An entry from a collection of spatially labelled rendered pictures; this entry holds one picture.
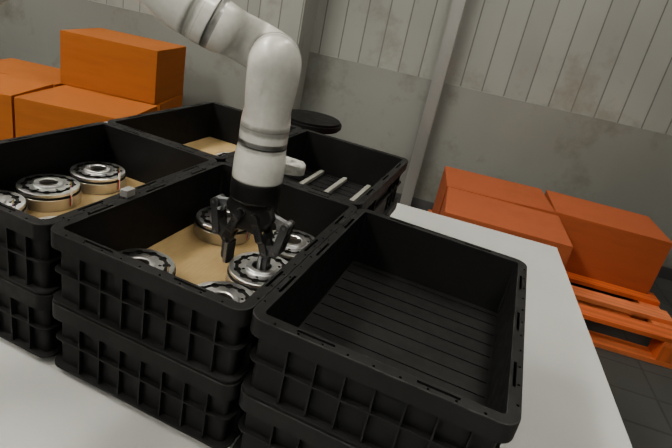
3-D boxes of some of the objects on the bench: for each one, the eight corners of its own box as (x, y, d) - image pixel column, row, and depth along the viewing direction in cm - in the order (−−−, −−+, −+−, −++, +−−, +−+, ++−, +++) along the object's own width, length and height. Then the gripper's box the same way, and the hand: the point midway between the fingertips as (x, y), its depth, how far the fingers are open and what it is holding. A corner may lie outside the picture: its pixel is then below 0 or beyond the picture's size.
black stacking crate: (46, 368, 71) (44, 299, 67) (-93, 294, 79) (-103, 228, 75) (209, 259, 107) (215, 209, 102) (101, 216, 115) (102, 168, 111)
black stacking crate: (223, 462, 63) (234, 390, 59) (47, 369, 71) (45, 299, 67) (336, 310, 99) (348, 258, 94) (209, 259, 107) (215, 209, 102)
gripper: (200, 163, 71) (189, 260, 77) (291, 196, 67) (272, 296, 73) (229, 152, 78) (218, 242, 84) (314, 182, 73) (295, 275, 79)
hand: (244, 259), depth 78 cm, fingers open, 5 cm apart
